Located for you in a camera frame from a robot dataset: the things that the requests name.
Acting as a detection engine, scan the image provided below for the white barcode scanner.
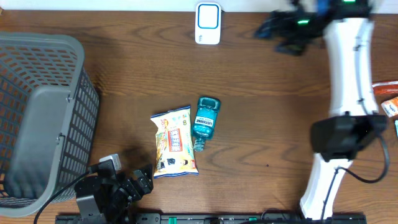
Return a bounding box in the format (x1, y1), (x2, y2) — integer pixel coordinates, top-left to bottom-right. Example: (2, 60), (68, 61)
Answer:
(195, 2), (221, 45)

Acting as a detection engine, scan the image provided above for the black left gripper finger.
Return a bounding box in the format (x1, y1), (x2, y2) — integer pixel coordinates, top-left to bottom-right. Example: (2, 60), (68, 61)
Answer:
(141, 164), (154, 190)
(134, 170), (149, 195)

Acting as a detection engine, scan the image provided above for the grey plastic shopping basket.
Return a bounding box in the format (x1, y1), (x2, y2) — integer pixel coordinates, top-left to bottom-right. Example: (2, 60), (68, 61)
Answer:
(1, 32), (100, 218)

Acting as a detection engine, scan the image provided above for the orange tissue packet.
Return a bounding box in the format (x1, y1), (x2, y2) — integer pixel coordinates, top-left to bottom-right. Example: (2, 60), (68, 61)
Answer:
(381, 97), (398, 118)

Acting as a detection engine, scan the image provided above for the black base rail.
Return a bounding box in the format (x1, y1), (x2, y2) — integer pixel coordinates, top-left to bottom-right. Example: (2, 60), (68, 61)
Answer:
(55, 212), (368, 224)

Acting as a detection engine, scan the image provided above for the red chocolate bar wrapper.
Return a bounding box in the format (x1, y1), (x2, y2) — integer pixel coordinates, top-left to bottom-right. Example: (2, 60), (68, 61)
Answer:
(372, 81), (398, 96)

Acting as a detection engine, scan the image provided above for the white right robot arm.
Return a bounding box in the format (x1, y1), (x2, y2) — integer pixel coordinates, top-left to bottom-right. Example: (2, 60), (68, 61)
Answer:
(254, 0), (388, 223)

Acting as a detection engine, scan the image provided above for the teal mouthwash bottle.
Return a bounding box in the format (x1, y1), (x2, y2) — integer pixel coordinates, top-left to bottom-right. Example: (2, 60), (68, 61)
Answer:
(192, 96), (221, 152)

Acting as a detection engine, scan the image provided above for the yellow snack bag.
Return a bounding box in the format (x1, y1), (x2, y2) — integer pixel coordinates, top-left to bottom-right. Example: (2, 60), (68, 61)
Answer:
(150, 106), (199, 179)

